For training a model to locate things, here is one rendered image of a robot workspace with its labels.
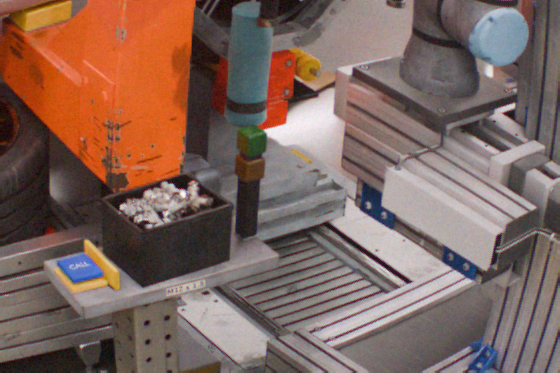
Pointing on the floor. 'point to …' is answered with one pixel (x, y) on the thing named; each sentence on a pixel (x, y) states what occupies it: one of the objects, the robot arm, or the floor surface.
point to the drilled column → (147, 338)
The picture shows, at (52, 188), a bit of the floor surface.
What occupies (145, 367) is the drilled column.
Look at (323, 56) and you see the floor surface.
